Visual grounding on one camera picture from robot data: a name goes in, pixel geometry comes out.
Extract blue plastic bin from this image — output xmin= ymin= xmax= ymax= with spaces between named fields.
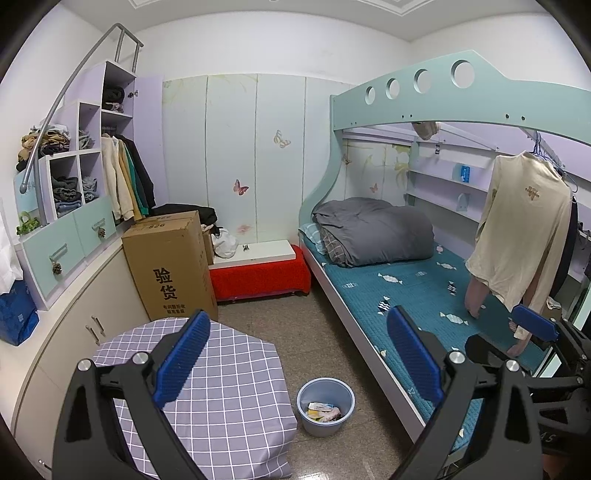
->
xmin=296 ymin=377 xmax=356 ymax=438

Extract dark folded clothes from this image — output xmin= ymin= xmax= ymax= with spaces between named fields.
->
xmin=51 ymin=176 xmax=84 ymax=215

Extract lilac stair shelf unit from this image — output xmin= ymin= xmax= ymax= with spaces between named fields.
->
xmin=14 ymin=60 xmax=164 ymax=311

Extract blue clothes hanger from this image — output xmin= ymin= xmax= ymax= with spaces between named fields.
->
xmin=531 ymin=134 xmax=578 ymax=195

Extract teal bunk bed frame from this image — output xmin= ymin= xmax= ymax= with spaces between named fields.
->
xmin=298 ymin=50 xmax=591 ymax=432

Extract teal drawer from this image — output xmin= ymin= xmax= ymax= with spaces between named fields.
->
xmin=74 ymin=196 xmax=117 ymax=252
xmin=23 ymin=215 xmax=88 ymax=301

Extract green hanging shirt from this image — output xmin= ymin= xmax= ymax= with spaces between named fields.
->
xmin=127 ymin=141 xmax=150 ymax=217

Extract teal printed bed sheet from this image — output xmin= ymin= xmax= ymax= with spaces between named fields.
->
xmin=307 ymin=244 xmax=555 ymax=455

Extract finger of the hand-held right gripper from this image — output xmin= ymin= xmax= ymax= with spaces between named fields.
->
xmin=512 ymin=305 xmax=561 ymax=344
xmin=465 ymin=335 xmax=532 ymax=377

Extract red covered bench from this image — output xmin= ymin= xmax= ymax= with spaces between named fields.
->
xmin=209 ymin=244 xmax=312 ymax=303

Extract black hanging garment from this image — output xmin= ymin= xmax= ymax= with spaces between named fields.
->
xmin=549 ymin=194 xmax=581 ymax=296

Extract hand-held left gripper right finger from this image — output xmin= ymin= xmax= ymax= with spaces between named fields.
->
xmin=387 ymin=305 xmax=543 ymax=480

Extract person's right hand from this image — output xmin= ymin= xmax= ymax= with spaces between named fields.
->
xmin=542 ymin=455 xmax=573 ymax=480

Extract grey duvet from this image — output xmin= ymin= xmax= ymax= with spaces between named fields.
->
xmin=312 ymin=198 xmax=435 ymax=268

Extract cream hanging jacket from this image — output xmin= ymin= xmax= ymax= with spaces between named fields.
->
xmin=100 ymin=136 xmax=129 ymax=222

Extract cream hanging sweater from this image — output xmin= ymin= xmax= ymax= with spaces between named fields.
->
xmin=465 ymin=152 xmax=573 ymax=356

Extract green toy plant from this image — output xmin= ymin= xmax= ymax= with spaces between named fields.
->
xmin=17 ymin=211 xmax=41 ymax=237

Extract plain cardboard box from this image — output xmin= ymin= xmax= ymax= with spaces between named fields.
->
xmin=154 ymin=210 xmax=216 ymax=265

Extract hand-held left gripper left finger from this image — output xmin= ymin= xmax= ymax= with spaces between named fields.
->
xmin=53 ymin=310 xmax=211 ymax=480

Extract beige low cabinet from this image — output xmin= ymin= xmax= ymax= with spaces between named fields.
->
xmin=11 ymin=240 xmax=151 ymax=464

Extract black folded garment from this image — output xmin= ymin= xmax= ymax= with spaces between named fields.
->
xmin=157 ymin=203 xmax=218 ymax=227

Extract metal handrail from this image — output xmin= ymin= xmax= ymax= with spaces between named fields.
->
xmin=21 ymin=23 xmax=144 ymax=192

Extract white plastic bag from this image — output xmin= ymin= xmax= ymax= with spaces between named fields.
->
xmin=211 ymin=227 xmax=239 ymax=259

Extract lilac bed shelf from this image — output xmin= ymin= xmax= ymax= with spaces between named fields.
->
xmin=409 ymin=165 xmax=492 ymax=195

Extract blue plastic bag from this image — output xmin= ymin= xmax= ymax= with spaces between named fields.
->
xmin=0 ymin=279 xmax=40 ymax=347

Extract blue checked pillow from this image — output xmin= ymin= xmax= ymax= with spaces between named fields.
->
xmin=299 ymin=223 xmax=331 ymax=254

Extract printed tall cardboard box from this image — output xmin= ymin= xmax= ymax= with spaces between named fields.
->
xmin=121 ymin=216 xmax=219 ymax=324

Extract yellow hanging shirt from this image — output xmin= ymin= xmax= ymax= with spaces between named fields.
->
xmin=117 ymin=138 xmax=144 ymax=221

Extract purple checked tablecloth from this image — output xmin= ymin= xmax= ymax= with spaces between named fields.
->
xmin=92 ymin=318 xmax=298 ymax=480

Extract pile of brown clothes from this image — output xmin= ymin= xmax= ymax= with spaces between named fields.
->
xmin=16 ymin=124 xmax=72 ymax=172

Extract black folded clothes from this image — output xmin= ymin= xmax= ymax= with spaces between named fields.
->
xmin=102 ymin=86 xmax=126 ymax=113

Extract white board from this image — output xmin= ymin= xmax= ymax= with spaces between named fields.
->
xmin=210 ymin=240 xmax=296 ymax=266

